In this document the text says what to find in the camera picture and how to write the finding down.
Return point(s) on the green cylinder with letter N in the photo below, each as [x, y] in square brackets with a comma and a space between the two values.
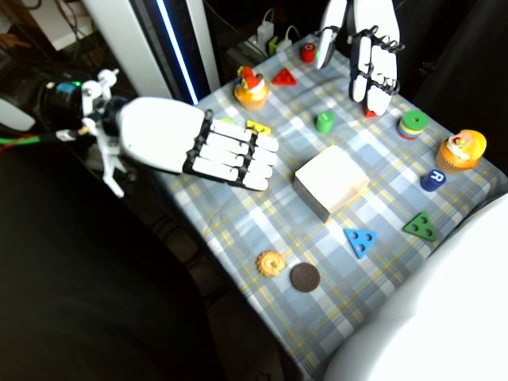
[324, 121]

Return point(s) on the red cylinder with letter O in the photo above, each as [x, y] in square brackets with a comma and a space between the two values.
[309, 52]

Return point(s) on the white paper box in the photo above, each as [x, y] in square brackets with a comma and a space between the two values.
[331, 178]

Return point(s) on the blue round letter block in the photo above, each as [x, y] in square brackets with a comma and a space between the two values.
[433, 180]

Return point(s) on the white column with blue light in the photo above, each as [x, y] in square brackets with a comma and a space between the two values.
[131, 39]

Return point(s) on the toy strawberry fruit tart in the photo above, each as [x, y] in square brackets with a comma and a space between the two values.
[251, 90]

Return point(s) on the yellow triangle block with holes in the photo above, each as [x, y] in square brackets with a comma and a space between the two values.
[259, 128]

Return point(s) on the grey power strip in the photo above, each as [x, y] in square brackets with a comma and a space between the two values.
[244, 49]

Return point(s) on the red triangle block with holes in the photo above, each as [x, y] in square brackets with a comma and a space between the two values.
[284, 78]

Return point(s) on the green plug adapter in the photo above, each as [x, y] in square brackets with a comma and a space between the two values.
[273, 45]

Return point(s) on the plaid blue tablecloth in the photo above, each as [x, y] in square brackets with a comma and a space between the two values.
[278, 222]

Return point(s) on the yellow flower biscuit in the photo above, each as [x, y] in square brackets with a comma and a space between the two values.
[270, 262]

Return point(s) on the chocolate sandwich cookie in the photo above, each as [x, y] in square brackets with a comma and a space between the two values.
[305, 277]

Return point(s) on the red rectangular block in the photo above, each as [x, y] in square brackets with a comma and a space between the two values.
[370, 114]

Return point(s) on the blue triangle block with holes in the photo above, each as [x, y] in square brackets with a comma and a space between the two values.
[360, 240]

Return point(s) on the green triangle block with holes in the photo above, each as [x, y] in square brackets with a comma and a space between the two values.
[421, 228]

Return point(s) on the toy yellow cream cupcake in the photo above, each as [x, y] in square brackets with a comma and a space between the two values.
[462, 152]

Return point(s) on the large white rounded shell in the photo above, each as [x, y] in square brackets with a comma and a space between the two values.
[436, 317]

